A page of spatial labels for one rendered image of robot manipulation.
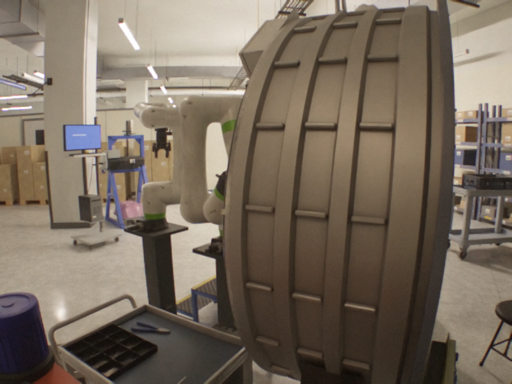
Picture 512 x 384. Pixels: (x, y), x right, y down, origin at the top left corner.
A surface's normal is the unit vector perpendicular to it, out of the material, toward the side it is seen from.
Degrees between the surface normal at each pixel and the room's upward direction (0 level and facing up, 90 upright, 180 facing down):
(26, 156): 90
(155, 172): 90
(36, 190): 90
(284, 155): 74
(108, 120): 90
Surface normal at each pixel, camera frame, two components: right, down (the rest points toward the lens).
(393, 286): -0.49, 0.15
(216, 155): 0.18, 0.15
